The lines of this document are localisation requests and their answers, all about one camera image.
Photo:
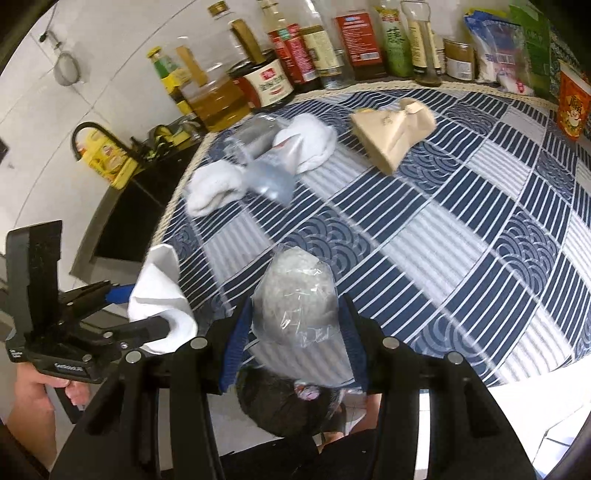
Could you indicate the clear plastic bag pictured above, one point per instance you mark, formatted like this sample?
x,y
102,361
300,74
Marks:
x,y
291,286

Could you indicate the person's black shorts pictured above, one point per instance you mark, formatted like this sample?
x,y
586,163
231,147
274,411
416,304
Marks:
x,y
286,457

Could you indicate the white and blue plastic bag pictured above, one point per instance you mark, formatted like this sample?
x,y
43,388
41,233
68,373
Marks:
x,y
494,53

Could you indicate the brown paper bag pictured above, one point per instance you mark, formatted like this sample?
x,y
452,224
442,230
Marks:
x,y
392,134

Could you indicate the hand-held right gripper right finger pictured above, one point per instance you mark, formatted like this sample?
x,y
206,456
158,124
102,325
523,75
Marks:
x,y
358,353

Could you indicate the white paper napkin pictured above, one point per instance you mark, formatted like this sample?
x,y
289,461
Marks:
x,y
159,286

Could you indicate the sauce bottle red label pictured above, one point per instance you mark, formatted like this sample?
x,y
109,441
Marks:
x,y
284,50

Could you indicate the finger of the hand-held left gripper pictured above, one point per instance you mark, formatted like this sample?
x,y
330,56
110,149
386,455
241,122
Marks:
x,y
143,328
119,294

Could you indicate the person's left hand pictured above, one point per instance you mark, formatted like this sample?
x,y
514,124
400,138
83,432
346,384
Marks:
x,y
34,406

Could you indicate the black sink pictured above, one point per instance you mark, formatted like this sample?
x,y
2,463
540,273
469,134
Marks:
x,y
124,221

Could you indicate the large cooking oil bottle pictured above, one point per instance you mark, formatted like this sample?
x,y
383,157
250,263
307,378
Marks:
x,y
217,104

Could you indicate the hanging metal strainer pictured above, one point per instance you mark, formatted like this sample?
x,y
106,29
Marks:
x,y
68,71

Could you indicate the black wall socket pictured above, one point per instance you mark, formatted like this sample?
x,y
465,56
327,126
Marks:
x,y
2,148

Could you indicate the small clear bottle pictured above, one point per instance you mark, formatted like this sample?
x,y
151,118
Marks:
x,y
337,76

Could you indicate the person's bare leg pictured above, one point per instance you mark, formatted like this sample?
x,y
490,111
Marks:
x,y
371,415

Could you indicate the wide bottle red label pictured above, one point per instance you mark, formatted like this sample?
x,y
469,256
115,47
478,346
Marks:
x,y
360,41

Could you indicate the orange snack packet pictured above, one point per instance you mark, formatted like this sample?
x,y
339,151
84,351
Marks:
x,y
575,104

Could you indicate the green cap bottle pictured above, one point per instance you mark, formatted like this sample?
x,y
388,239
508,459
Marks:
x,y
164,69

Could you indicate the bottle green label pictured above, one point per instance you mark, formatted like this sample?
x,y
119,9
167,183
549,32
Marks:
x,y
395,46

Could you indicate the person's left forearm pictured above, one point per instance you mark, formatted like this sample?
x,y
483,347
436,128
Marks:
x,y
18,454

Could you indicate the dark bottle cream label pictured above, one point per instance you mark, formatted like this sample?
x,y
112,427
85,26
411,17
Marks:
x,y
321,48

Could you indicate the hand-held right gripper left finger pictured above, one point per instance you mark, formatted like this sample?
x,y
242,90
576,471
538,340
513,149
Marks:
x,y
234,344

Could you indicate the dark sauce jug white label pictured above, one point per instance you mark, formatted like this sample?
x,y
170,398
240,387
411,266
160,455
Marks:
x,y
268,83

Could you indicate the blue patterned tablecloth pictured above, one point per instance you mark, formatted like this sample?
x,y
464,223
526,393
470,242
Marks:
x,y
438,207

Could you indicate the black trash bin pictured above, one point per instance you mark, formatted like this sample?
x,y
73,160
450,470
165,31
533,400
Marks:
x,y
268,401

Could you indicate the yellow packet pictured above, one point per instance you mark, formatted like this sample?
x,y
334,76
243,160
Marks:
x,y
111,166

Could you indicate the clear bottle yellow label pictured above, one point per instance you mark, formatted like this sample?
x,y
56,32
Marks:
x,y
218,14

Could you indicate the black faucet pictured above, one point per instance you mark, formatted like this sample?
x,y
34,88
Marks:
x,y
87,123

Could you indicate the green packet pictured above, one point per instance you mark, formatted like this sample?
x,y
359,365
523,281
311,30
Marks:
x,y
533,41

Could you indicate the clear plastic cup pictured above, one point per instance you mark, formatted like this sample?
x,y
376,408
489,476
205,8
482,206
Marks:
x,y
272,180

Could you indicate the clear glass oil cruet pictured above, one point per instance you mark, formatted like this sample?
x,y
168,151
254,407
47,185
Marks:
x,y
422,46

